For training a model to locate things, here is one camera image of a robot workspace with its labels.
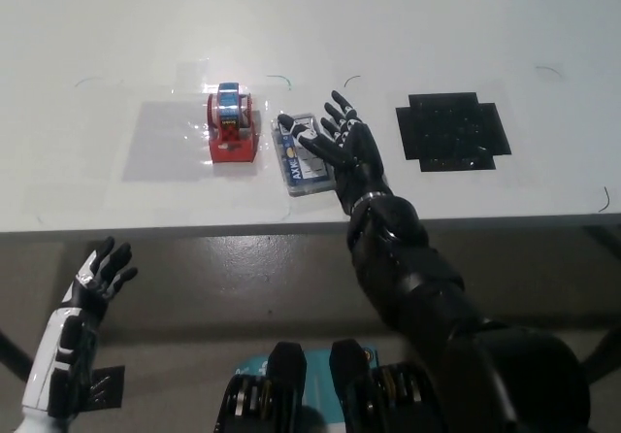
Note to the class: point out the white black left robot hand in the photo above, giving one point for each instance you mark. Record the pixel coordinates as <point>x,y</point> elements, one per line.
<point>80,297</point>

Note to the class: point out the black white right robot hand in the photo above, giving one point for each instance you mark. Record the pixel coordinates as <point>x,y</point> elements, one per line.
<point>356,161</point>

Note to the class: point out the clear plastic battery box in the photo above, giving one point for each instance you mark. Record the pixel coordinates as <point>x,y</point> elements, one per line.
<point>303,171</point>

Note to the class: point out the red tape dispenser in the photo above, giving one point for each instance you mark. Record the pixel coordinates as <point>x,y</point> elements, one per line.
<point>232,134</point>

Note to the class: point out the black metal table leg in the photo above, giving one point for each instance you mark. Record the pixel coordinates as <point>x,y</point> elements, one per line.
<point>14,355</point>
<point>604,239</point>

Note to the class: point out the black cross-shaped mat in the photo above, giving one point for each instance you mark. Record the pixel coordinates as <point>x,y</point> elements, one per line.
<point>451,132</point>

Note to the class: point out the clear plastic film sheet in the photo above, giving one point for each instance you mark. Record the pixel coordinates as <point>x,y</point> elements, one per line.
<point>189,83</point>

